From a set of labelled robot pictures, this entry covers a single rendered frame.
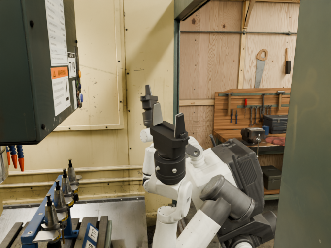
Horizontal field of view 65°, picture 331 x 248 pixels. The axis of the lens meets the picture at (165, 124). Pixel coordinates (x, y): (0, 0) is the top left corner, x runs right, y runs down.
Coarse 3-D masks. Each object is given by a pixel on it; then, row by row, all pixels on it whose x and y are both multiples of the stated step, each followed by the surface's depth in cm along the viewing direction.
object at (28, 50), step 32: (0, 0) 42; (32, 0) 47; (64, 0) 70; (0, 32) 43; (32, 32) 46; (0, 64) 44; (32, 64) 46; (0, 96) 46; (32, 96) 47; (0, 128) 47; (32, 128) 48
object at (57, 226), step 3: (60, 219) 91; (60, 222) 90; (42, 225) 87; (54, 225) 87; (57, 225) 88; (60, 225) 91; (42, 228) 87; (45, 228) 86; (48, 228) 86; (51, 228) 86; (54, 228) 87; (57, 228) 88; (60, 228) 89
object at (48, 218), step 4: (52, 204) 88; (48, 208) 87; (52, 208) 87; (48, 212) 87; (52, 212) 87; (48, 216) 87; (52, 216) 87; (56, 216) 89; (44, 220) 88; (48, 220) 87; (52, 220) 87; (56, 220) 88; (44, 224) 88; (48, 224) 87; (52, 224) 87
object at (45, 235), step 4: (40, 232) 85; (44, 232) 85; (48, 232) 85; (52, 232) 85; (56, 232) 85; (36, 236) 83; (40, 236) 83; (44, 236) 83; (48, 236) 83; (52, 236) 83; (56, 236) 84; (36, 240) 82; (40, 240) 82; (44, 240) 82; (48, 240) 82; (52, 240) 82
